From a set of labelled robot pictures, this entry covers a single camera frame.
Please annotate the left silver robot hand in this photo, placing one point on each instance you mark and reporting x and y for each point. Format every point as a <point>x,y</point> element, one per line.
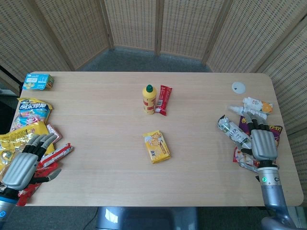
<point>19,167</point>

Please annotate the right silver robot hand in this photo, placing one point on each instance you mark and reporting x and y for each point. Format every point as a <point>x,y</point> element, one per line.
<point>263,143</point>

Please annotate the yellow snack packet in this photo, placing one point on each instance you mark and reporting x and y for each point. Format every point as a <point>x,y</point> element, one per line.
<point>157,147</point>

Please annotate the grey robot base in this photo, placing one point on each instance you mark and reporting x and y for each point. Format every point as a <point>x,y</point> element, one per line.
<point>146,219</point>

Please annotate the red foil wrapper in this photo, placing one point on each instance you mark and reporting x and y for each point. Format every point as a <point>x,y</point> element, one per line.
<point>44,171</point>

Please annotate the purple red noodle bag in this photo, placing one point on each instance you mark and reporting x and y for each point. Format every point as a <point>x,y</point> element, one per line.
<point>243,123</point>

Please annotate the large yellow snack bag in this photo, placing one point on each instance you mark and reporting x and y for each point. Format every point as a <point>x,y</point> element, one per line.
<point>21,135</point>

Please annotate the white orange small pouch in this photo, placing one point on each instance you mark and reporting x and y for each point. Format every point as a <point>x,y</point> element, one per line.
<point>255,103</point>

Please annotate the white spray bottle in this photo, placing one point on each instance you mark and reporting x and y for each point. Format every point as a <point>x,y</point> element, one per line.
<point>238,110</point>

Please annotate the small pink brown packet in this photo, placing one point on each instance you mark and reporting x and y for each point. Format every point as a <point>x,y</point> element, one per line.
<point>54,134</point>

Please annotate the yellow blue candy bag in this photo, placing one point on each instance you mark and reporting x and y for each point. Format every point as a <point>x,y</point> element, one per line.
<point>32,107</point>

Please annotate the bamboo folding screen panel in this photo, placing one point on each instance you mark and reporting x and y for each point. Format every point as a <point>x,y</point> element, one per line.
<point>19,36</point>
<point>76,28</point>
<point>132,24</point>
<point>189,26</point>
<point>292,79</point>
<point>251,31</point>

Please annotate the blue green candy box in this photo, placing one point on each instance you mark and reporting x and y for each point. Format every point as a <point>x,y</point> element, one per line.
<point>37,81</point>

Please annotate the black metal stand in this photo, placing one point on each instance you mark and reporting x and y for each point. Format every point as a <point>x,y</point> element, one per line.
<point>9,76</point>

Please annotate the red snack bar wrapper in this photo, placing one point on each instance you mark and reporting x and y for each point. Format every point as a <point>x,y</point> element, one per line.
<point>163,99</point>

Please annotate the yellow bottle with green cap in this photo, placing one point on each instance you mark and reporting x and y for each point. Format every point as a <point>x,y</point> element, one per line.
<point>149,100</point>

